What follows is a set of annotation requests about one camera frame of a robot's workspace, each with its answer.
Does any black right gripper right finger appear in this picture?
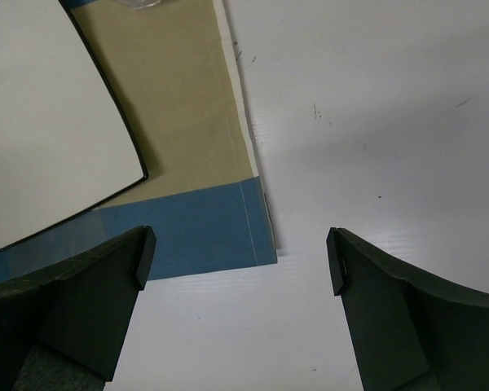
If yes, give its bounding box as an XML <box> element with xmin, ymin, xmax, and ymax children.
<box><xmin>326</xmin><ymin>227</ymin><xmax>489</xmax><ymax>390</ymax></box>

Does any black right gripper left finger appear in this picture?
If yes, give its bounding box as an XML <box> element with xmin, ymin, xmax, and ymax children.
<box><xmin>0</xmin><ymin>226</ymin><xmax>156</xmax><ymax>390</ymax></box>

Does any white square plate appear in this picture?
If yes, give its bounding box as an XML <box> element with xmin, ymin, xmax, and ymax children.
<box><xmin>0</xmin><ymin>1</ymin><xmax>148</xmax><ymax>251</ymax></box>

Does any blue beige striped placemat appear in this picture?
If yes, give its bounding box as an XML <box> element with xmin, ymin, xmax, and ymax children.
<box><xmin>0</xmin><ymin>1</ymin><xmax>277</xmax><ymax>281</ymax></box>

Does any clear plastic cup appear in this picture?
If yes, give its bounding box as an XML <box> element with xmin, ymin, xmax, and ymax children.
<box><xmin>126</xmin><ymin>0</ymin><xmax>162</xmax><ymax>10</ymax></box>

